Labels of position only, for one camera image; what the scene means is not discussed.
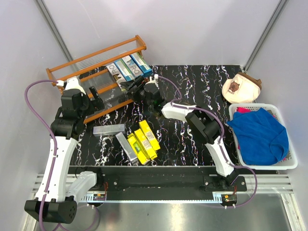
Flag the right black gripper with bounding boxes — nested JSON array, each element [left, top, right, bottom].
[[120, 76, 154, 108]]

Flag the blue toothpaste box with label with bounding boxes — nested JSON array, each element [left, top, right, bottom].
[[115, 59, 135, 81]]

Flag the blue toothpaste box plain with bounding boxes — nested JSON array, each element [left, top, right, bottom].
[[122, 55, 143, 78]]

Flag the silver black toothpaste box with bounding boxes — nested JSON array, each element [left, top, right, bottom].
[[106, 63, 126, 91]]

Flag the yellow toothpaste box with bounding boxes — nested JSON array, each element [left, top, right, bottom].
[[134, 129, 157, 160], [139, 120, 160, 151], [128, 133, 150, 165]]

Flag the silver toothpaste box angled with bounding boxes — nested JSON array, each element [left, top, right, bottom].
[[116, 132, 138, 166]]

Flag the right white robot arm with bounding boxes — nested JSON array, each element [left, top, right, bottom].
[[120, 74, 238, 191]]

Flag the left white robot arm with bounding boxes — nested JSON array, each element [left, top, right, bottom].
[[25, 77, 104, 227]]

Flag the orange wooden shelf rack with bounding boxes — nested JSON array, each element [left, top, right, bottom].
[[46, 35, 147, 124]]

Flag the pink cloth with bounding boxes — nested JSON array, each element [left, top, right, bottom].
[[236, 107, 251, 114]]

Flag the blue cloth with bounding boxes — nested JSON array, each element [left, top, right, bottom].
[[227, 108, 289, 166]]

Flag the white plastic basket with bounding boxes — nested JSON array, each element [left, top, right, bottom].
[[229, 103, 298, 170]]

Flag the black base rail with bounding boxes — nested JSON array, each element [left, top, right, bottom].
[[77, 165, 248, 201]]

